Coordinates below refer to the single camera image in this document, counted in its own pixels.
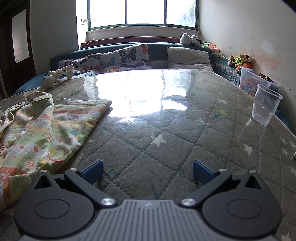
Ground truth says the dark wooden glass-panel door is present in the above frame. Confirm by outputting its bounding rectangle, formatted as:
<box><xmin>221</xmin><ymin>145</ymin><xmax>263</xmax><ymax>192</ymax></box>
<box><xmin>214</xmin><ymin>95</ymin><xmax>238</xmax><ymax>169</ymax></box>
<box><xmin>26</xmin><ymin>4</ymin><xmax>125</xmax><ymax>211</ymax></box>
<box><xmin>0</xmin><ymin>0</ymin><xmax>37</xmax><ymax>98</ymax></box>

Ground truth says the pink plush flower toy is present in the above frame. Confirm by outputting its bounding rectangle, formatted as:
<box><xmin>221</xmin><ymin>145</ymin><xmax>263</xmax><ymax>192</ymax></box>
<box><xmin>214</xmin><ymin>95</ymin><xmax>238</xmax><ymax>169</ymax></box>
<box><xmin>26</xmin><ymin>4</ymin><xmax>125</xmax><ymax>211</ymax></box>
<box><xmin>201</xmin><ymin>42</ymin><xmax>221</xmax><ymax>55</ymax></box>

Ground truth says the green framed window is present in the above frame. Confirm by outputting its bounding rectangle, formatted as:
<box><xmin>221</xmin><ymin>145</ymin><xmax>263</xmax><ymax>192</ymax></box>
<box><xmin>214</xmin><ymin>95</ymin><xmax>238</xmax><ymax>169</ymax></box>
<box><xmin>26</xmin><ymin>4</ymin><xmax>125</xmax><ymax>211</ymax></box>
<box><xmin>76</xmin><ymin>0</ymin><xmax>200</xmax><ymax>32</ymax></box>

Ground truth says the brown plush bear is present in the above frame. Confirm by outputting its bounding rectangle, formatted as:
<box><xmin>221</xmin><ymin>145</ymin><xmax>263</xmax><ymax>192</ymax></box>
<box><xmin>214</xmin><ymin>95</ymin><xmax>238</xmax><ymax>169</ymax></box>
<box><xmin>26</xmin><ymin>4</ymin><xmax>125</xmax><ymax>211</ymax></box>
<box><xmin>239</xmin><ymin>54</ymin><xmax>253</xmax><ymax>69</ymax></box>

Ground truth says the white pillow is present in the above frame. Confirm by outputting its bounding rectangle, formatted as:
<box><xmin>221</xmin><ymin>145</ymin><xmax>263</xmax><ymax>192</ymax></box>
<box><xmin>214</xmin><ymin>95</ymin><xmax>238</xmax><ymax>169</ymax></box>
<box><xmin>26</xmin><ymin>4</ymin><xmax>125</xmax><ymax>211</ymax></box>
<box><xmin>166</xmin><ymin>46</ymin><xmax>214</xmax><ymax>71</ymax></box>

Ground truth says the teal sofa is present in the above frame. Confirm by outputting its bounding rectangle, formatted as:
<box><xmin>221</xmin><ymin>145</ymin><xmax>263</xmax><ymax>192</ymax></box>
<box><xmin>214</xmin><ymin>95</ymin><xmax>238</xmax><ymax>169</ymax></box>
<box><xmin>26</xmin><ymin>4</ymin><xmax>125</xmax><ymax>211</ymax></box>
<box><xmin>13</xmin><ymin>42</ymin><xmax>241</xmax><ymax>95</ymax></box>

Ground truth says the black and white plush toy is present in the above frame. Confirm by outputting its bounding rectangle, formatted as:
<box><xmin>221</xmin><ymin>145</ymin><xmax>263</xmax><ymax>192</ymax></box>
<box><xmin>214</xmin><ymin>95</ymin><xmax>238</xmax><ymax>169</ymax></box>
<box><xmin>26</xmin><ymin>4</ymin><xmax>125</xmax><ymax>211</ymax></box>
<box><xmin>180</xmin><ymin>32</ymin><xmax>205</xmax><ymax>46</ymax></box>

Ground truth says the colourful striped child's garment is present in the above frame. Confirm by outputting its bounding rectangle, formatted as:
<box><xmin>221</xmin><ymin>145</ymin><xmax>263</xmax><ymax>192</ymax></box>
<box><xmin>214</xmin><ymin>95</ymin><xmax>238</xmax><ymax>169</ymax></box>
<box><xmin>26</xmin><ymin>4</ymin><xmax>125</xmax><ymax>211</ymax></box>
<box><xmin>0</xmin><ymin>91</ymin><xmax>113</xmax><ymax>209</ymax></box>

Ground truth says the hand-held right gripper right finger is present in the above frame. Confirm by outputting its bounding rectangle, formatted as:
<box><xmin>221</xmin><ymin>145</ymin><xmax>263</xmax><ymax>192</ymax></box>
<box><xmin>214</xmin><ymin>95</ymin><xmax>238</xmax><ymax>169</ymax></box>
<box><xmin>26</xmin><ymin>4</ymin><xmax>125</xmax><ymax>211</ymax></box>
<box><xmin>181</xmin><ymin>159</ymin><xmax>264</xmax><ymax>207</ymax></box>

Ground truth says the grey quilted star mat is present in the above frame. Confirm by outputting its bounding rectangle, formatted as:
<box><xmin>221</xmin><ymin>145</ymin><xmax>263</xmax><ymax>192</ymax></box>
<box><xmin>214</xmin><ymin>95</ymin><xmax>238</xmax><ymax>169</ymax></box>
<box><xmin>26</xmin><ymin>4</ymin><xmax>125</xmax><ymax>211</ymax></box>
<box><xmin>0</xmin><ymin>68</ymin><xmax>296</xmax><ymax>241</ymax></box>

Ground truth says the clear plastic cup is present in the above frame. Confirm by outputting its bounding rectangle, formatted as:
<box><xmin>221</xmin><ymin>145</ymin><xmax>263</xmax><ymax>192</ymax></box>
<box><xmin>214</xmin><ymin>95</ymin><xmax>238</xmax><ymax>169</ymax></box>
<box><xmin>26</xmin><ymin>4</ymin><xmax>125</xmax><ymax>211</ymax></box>
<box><xmin>252</xmin><ymin>83</ymin><xmax>284</xmax><ymax>126</ymax></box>

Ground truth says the beige plush rabbit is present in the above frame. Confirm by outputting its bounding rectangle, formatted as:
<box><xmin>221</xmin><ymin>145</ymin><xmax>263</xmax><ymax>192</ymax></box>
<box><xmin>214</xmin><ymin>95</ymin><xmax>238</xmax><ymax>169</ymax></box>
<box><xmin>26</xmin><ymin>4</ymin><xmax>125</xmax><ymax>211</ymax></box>
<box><xmin>25</xmin><ymin>64</ymin><xmax>74</xmax><ymax>99</ymax></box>

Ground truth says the brown wooden ledge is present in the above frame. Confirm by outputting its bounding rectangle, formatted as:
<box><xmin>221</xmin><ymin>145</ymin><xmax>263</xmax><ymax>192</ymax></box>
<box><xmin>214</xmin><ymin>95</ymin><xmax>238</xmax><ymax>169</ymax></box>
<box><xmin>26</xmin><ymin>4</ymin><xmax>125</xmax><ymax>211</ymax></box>
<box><xmin>81</xmin><ymin>37</ymin><xmax>183</xmax><ymax>49</ymax></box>

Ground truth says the butterfly print cushion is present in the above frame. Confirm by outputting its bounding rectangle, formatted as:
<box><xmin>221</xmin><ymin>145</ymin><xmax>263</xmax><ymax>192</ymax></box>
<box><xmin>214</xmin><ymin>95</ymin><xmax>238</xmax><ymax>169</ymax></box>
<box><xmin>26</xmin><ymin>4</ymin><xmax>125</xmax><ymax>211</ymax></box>
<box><xmin>99</xmin><ymin>44</ymin><xmax>152</xmax><ymax>74</ymax></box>
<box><xmin>57</xmin><ymin>53</ymin><xmax>102</xmax><ymax>75</ymax></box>

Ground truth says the clear plastic storage box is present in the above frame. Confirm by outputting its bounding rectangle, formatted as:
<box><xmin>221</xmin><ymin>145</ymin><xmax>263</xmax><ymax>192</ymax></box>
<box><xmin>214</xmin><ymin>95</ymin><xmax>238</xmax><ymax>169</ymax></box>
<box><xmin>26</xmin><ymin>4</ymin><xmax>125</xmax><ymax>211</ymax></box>
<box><xmin>239</xmin><ymin>67</ymin><xmax>281</xmax><ymax>98</ymax></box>

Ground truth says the white charging cable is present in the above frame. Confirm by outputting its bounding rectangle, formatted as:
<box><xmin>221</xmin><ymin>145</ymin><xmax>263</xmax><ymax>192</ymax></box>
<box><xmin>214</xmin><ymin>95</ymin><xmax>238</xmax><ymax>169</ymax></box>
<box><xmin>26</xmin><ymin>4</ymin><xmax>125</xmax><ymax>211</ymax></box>
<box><xmin>81</xmin><ymin>19</ymin><xmax>96</xmax><ymax>49</ymax></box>

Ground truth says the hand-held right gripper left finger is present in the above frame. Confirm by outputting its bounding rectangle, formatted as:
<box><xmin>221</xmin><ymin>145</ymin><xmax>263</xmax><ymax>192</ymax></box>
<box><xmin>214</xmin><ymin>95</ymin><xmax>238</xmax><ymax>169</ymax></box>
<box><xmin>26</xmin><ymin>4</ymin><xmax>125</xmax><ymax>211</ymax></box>
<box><xmin>33</xmin><ymin>159</ymin><xmax>117</xmax><ymax>207</ymax></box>

